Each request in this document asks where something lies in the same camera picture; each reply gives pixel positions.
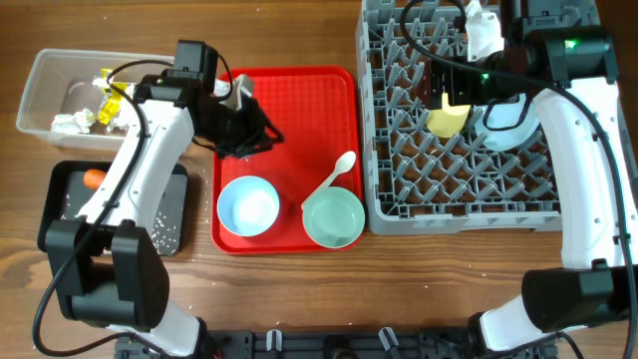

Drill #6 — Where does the yellow plastic cup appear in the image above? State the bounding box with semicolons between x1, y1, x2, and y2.
427;93;472;139

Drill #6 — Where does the large light blue plate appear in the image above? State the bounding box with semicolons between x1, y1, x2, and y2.
474;94;539;152

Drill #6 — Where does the light blue bowl with rice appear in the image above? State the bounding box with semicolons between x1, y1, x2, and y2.
216;176;280;237

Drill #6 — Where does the green bowl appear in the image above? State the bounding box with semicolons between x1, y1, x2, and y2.
302;186;366;249

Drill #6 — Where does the yellow snack wrapper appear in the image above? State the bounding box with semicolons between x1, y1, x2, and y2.
93;68;123;132

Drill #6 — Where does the orange carrot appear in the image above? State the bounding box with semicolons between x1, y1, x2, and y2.
83;169;107;190

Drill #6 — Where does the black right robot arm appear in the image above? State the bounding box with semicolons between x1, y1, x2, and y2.
422;1;637;355

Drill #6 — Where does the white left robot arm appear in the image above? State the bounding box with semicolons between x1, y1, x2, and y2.
33;71;283;358

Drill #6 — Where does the grey dishwasher rack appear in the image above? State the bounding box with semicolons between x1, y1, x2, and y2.
356;1;562;235

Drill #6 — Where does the red serving tray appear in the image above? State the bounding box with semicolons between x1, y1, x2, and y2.
210;66;360;255

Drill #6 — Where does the white plastic spoon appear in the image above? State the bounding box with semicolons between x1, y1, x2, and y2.
301;151;357;208

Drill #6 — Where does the pile of white rice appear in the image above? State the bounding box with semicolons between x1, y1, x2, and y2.
59;193;183;255

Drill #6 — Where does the black plastic tray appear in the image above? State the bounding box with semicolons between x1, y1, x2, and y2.
37;161;188;252

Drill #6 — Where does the clear plastic bin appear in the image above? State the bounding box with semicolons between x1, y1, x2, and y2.
16;49;173;152

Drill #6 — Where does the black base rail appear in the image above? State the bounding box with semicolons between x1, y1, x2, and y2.
113;326;559;359

